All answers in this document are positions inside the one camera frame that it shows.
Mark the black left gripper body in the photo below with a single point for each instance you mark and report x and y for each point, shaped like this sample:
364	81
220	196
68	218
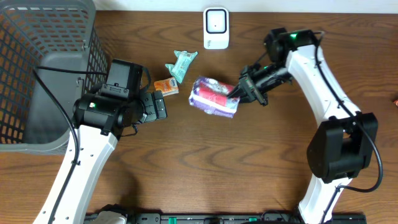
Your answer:
157	104

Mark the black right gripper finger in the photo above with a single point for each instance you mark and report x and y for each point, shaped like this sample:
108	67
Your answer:
245	99
237	91

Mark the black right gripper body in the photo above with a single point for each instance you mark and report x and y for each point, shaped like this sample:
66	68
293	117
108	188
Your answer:
257	83

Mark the small orange box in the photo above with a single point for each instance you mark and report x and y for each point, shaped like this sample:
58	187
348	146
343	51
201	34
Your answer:
167	87

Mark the purple red tissue pack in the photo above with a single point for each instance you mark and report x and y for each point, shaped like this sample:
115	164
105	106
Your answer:
211	96

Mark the mint green snack packet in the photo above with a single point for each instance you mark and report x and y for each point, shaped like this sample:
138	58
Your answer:
179	68

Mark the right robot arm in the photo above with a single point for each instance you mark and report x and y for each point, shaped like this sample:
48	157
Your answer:
342	154

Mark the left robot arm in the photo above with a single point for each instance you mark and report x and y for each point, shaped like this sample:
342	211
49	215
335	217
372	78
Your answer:
99	124

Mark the grey plastic mesh basket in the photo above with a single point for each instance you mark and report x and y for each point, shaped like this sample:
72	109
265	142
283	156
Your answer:
50	57

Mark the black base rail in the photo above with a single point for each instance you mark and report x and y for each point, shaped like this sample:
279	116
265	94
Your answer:
269	217

